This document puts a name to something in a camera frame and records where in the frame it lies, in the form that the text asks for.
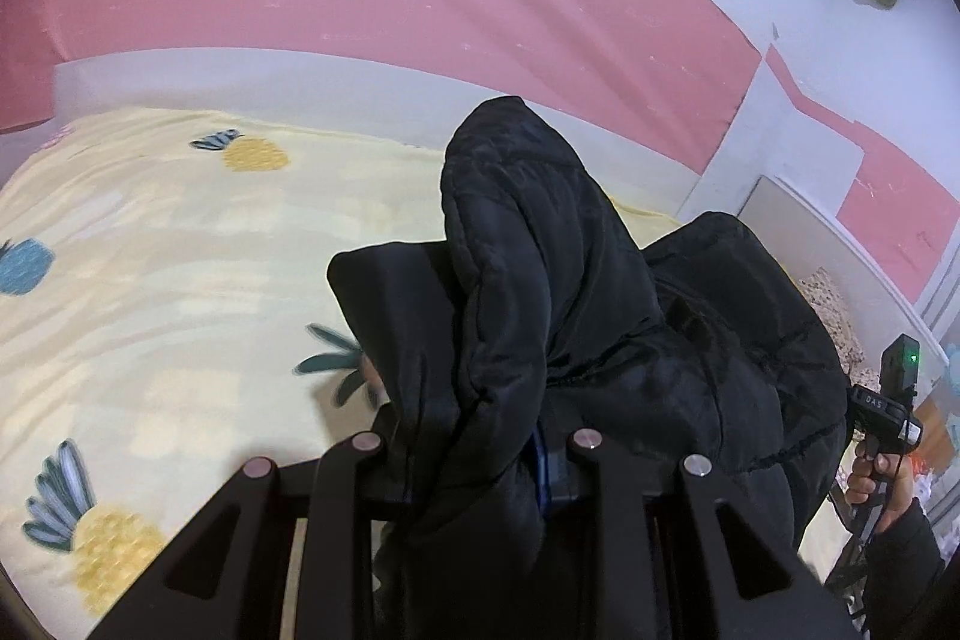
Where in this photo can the yellow pineapple print bed sheet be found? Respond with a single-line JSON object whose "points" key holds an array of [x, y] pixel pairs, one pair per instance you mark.
{"points": [[150, 272]]}

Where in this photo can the black padded jacket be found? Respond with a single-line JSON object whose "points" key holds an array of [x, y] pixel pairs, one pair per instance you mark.
{"points": [[570, 325]]}

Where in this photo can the white bedside cabinet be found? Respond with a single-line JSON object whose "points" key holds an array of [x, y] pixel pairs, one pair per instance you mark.
{"points": [[840, 250]]}

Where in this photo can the person's right hand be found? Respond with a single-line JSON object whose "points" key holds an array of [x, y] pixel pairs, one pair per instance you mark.
{"points": [[889, 486]]}

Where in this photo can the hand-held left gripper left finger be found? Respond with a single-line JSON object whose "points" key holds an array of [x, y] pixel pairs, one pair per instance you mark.
{"points": [[352, 469]]}

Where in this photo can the white bed headboard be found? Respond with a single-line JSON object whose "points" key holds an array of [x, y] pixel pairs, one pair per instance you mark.
{"points": [[300, 85]]}

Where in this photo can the person's right forearm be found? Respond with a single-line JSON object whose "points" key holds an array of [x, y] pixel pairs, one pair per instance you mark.
{"points": [[904, 572]]}

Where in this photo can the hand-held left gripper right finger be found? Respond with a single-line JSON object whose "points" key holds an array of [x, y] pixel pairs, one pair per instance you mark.
{"points": [[541, 460]]}

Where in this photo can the speckled patterned cloth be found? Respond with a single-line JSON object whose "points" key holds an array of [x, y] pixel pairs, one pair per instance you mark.
{"points": [[836, 325]]}

